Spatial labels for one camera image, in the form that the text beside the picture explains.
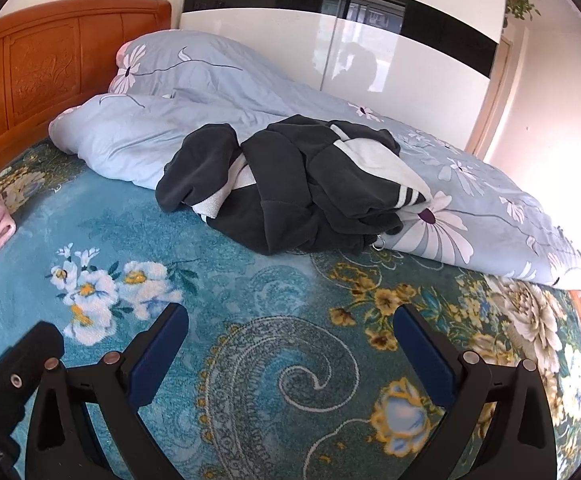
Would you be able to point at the dark grey and white jacket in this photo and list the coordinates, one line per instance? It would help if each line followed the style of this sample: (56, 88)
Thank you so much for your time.
(295, 175)

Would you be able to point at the blue-grey floral quilt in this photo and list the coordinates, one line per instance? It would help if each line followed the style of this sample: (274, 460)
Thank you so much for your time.
(195, 105)

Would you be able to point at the orange wooden headboard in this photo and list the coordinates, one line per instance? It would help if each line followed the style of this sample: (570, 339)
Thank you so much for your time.
(45, 70)

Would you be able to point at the beige door frame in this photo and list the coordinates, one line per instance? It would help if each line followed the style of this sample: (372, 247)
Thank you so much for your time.
(492, 100)

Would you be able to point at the white wardrobe with black band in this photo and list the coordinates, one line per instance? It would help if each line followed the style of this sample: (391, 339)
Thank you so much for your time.
(270, 30)

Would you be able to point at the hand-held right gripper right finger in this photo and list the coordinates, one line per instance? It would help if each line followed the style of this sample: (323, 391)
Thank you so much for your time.
(428, 360)

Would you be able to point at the teal floral bed blanket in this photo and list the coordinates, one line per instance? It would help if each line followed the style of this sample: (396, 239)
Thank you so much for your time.
(220, 270)

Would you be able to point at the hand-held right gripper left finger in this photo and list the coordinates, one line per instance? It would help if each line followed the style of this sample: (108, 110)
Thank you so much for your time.
(158, 355)

